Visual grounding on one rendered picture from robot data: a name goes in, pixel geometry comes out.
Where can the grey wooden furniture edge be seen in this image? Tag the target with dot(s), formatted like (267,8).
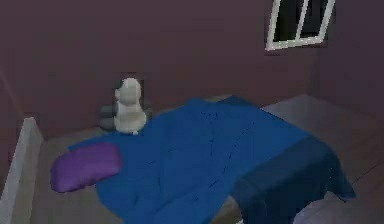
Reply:
(20,173)

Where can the white rounded lamp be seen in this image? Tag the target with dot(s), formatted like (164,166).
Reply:
(129,108)

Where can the purple pillow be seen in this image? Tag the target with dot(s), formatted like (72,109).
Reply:
(85,166)

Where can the blue bed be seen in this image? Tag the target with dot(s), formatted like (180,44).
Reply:
(206,160)

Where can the white framed window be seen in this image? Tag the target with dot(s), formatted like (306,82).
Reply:
(298,23)

